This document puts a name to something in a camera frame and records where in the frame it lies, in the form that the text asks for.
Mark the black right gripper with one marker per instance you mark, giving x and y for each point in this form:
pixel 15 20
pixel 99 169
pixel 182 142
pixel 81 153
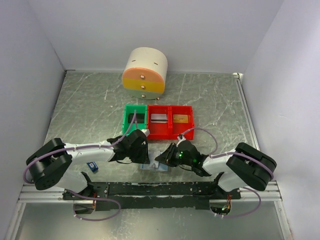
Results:
pixel 166 156

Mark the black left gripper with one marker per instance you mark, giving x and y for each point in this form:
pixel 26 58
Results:
pixel 144 158

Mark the grey card holder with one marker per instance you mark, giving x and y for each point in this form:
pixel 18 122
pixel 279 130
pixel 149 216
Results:
pixel 154 166

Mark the green plastic bin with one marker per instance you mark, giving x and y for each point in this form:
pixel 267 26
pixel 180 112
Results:
pixel 130 108

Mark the red double plastic bin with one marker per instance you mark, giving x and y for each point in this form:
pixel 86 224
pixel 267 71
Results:
pixel 170 130

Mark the blue card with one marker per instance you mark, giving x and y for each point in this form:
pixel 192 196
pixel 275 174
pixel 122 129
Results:
pixel 93 166

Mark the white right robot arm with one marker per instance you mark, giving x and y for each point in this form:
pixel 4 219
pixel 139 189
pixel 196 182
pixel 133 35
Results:
pixel 241 167

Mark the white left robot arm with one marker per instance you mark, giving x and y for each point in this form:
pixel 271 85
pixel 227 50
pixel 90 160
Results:
pixel 51 165

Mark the black card in green bin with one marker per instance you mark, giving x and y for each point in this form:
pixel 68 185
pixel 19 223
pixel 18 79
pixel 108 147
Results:
pixel 140 118

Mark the white card with black stripe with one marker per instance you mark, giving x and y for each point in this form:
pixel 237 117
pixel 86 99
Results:
pixel 158 118

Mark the orange gold card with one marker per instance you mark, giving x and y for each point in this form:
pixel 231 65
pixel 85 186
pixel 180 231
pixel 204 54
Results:
pixel 180 118

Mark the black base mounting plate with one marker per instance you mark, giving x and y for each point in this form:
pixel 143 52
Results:
pixel 160 193

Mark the round three-drawer cabinet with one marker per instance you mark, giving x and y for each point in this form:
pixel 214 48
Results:
pixel 144 76

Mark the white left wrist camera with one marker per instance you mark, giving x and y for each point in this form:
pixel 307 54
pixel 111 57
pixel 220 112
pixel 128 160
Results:
pixel 146 132

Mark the aluminium rail frame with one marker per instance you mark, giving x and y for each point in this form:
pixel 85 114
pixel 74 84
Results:
pixel 97 103

